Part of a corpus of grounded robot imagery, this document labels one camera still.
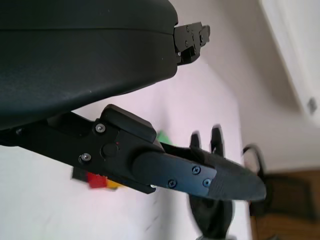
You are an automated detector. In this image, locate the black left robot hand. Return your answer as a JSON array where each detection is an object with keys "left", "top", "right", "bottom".
[{"left": 0, "top": 0, "right": 267, "bottom": 201}]

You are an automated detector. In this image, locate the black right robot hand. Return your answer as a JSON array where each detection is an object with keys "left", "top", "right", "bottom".
[{"left": 187, "top": 124, "right": 235, "bottom": 237}]

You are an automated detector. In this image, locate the green wooden cube block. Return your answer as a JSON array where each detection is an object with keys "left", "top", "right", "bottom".
[{"left": 157, "top": 130, "right": 174, "bottom": 145}]

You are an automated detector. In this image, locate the yellow wooden cube block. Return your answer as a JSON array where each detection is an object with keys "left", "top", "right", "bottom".
[{"left": 106, "top": 178, "right": 126, "bottom": 191}]

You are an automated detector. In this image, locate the red wooden cube block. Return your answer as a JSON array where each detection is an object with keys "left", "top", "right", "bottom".
[{"left": 85, "top": 172, "right": 109, "bottom": 189}]

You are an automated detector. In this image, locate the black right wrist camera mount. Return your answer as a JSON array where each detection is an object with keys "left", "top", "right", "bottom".
[{"left": 249, "top": 174, "right": 316, "bottom": 221}]

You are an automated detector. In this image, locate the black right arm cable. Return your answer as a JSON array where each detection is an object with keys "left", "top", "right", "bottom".
[{"left": 241, "top": 143, "right": 274, "bottom": 213}]

